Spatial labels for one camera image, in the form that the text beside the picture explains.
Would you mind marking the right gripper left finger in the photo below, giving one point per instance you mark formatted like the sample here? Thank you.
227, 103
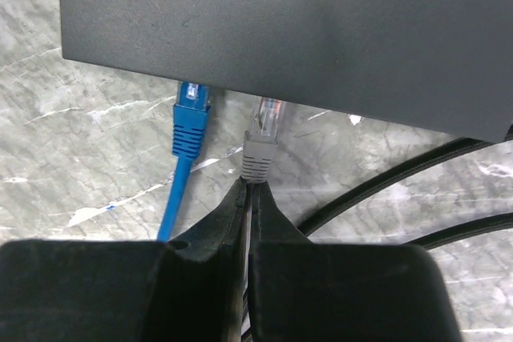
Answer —
187, 289

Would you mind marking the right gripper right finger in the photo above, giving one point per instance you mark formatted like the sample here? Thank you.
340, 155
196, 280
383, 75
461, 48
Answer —
304, 291

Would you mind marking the black network switch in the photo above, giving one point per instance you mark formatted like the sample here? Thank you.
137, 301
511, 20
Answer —
442, 65

